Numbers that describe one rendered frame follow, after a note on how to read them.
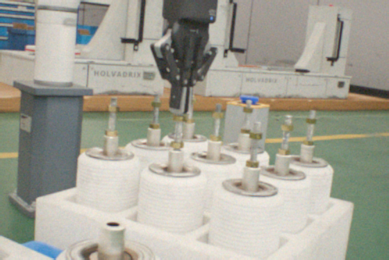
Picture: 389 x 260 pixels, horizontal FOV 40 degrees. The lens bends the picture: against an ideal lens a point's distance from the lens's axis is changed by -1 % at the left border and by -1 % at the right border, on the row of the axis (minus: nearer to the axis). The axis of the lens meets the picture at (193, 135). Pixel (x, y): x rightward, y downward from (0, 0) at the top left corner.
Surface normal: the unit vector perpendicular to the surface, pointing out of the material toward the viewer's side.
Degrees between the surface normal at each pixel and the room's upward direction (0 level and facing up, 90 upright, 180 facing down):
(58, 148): 90
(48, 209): 90
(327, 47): 90
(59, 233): 90
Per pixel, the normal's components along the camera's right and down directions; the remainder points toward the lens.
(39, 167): -0.12, 0.16
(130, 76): 0.61, 0.20
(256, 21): -0.79, 0.04
